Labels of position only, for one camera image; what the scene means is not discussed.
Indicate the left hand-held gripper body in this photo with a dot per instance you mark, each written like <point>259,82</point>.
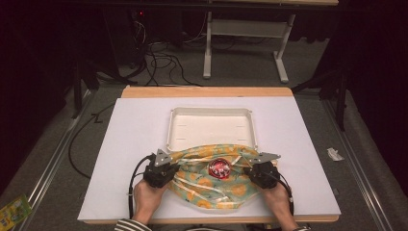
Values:
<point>158,174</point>

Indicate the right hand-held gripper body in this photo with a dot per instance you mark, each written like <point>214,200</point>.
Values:
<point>264,174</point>

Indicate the red can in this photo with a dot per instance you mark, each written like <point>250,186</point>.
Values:
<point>219,168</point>

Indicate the orange print fabric bag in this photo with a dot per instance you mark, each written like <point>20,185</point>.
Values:
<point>198,192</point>

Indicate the white plastic tray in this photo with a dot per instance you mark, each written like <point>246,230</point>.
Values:
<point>211,126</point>

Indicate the person's left hand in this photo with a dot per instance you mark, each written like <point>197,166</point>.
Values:
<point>147,200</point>

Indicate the person's right hand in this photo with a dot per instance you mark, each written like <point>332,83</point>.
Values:
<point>277,200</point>

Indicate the white table sheet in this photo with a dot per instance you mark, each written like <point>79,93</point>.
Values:
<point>134,128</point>

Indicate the crumpled white paper scrap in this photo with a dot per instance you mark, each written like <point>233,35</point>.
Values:
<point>334,155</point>

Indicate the black metal stand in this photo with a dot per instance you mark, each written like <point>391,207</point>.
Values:
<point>78,86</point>
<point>340,102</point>

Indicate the green yellow packet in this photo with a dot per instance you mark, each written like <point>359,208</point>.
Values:
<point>14,211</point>

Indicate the aluminium floor rail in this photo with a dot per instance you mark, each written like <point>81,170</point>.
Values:
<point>48,166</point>
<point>352,166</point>

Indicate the white metal desk frame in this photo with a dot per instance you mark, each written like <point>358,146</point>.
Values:
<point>247,28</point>

